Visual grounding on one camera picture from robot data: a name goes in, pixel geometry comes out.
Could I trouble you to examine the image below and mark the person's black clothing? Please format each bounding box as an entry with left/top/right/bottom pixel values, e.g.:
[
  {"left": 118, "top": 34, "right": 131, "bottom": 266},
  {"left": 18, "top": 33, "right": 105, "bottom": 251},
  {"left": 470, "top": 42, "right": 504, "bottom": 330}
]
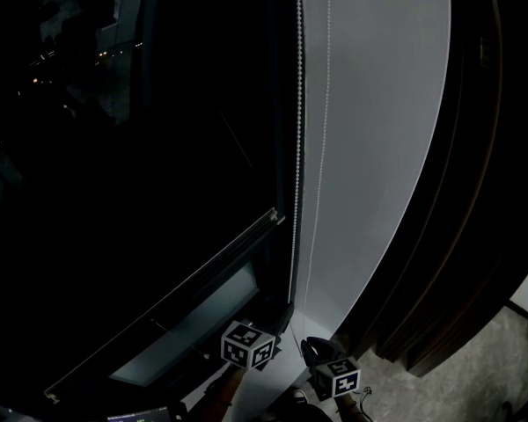
[{"left": 263, "top": 400, "right": 335, "bottom": 422}]

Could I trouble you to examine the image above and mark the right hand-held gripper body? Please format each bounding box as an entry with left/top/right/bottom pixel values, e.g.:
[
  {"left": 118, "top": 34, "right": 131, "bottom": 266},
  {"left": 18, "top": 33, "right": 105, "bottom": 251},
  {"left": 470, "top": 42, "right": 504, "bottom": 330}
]
[{"left": 310, "top": 353, "right": 363, "bottom": 403}]

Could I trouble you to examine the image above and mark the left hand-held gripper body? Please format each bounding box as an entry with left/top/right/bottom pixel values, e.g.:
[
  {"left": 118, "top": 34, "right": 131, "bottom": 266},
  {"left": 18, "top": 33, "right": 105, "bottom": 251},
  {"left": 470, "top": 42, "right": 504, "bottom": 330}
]
[{"left": 221, "top": 308, "right": 291, "bottom": 371}]

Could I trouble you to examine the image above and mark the dark window frame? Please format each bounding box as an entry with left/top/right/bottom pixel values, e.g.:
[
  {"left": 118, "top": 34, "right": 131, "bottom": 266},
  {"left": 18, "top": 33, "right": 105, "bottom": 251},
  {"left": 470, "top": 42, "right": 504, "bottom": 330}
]
[{"left": 0, "top": 0, "right": 307, "bottom": 422}]

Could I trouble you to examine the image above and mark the person's left forearm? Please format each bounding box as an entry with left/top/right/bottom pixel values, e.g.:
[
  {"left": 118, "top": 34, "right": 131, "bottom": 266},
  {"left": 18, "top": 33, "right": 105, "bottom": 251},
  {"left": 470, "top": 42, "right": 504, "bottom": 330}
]
[{"left": 204, "top": 365, "right": 247, "bottom": 422}]

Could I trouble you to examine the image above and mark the dark wooden door frame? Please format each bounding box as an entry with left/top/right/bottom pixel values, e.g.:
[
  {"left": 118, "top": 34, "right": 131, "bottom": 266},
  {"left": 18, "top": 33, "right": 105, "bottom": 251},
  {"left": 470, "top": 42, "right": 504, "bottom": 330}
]
[{"left": 334, "top": 0, "right": 505, "bottom": 360}]

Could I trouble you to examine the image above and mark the black phone with screen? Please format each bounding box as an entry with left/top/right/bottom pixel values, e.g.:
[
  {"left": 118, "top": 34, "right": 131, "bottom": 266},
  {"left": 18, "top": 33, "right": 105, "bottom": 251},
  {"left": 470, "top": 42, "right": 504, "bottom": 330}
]
[{"left": 106, "top": 406, "right": 173, "bottom": 422}]

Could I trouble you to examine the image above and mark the black baseboard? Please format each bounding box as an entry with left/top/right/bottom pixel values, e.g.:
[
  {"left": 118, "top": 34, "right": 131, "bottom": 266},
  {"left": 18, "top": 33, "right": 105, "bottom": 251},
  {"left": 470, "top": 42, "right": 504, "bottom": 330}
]
[{"left": 505, "top": 299, "right": 528, "bottom": 325}]

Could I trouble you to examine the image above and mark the person's right forearm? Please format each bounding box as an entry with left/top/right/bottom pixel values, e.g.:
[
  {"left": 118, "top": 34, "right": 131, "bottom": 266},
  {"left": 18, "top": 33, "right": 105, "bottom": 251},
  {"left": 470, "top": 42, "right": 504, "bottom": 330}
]
[{"left": 334, "top": 391, "right": 373, "bottom": 422}]

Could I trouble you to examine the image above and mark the white bead chain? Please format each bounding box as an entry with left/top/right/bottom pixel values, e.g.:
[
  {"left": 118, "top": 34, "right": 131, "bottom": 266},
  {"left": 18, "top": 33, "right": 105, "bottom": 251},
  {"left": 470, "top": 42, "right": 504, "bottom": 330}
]
[{"left": 287, "top": 0, "right": 334, "bottom": 355}]

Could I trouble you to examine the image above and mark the thin white pull cord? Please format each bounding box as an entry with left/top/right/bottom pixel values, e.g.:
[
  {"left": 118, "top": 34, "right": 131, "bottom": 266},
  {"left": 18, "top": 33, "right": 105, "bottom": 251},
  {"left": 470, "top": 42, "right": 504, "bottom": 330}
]
[{"left": 150, "top": 318, "right": 209, "bottom": 360}]

